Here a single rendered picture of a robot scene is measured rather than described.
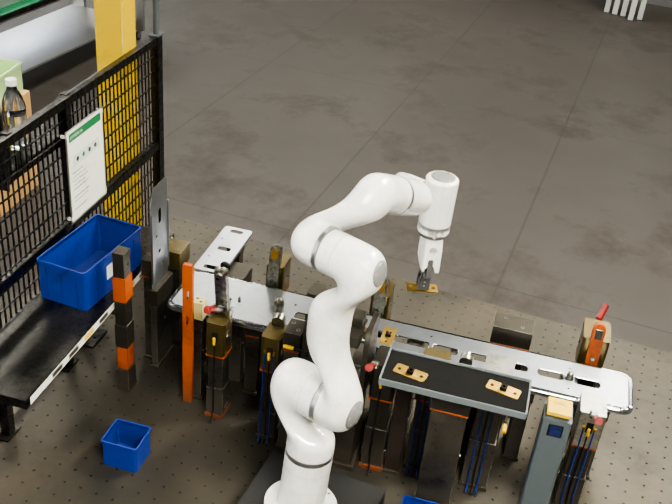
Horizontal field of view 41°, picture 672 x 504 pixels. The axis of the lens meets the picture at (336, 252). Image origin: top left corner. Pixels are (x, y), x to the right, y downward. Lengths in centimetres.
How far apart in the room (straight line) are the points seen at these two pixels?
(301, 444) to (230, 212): 319
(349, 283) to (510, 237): 351
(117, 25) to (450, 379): 156
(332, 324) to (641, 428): 138
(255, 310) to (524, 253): 274
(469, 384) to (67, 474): 114
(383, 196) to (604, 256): 353
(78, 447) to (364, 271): 119
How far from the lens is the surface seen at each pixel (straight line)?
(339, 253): 192
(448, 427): 237
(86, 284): 266
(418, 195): 211
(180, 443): 275
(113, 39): 310
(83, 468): 270
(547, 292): 494
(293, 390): 216
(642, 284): 524
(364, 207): 195
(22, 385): 248
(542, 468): 242
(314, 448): 223
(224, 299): 260
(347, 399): 211
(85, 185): 292
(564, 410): 232
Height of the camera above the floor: 260
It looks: 31 degrees down
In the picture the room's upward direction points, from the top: 6 degrees clockwise
